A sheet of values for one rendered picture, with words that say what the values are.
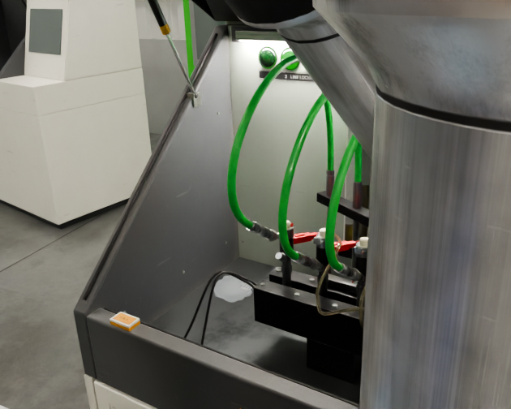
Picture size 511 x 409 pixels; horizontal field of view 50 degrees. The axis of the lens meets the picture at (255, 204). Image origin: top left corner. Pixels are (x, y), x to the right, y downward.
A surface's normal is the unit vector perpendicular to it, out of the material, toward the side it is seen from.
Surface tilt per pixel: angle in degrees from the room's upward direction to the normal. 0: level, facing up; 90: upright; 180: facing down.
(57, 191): 90
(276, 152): 90
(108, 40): 90
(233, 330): 0
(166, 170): 90
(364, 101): 128
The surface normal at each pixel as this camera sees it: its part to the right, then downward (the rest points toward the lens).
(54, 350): -0.03, -0.92
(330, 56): -0.33, 0.86
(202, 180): 0.85, 0.18
